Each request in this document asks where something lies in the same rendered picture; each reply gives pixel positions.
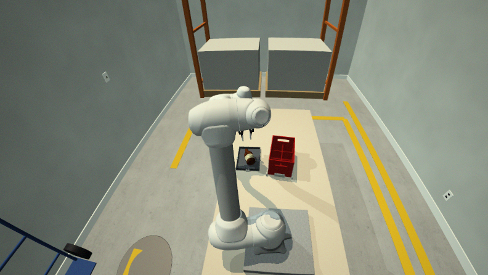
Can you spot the brown glass bottle with cream label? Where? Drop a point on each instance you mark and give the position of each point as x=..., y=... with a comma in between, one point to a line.
x=250, y=160

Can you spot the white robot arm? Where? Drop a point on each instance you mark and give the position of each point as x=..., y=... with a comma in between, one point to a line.
x=217, y=122

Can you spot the red crate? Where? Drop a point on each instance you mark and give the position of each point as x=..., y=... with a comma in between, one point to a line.
x=287, y=151

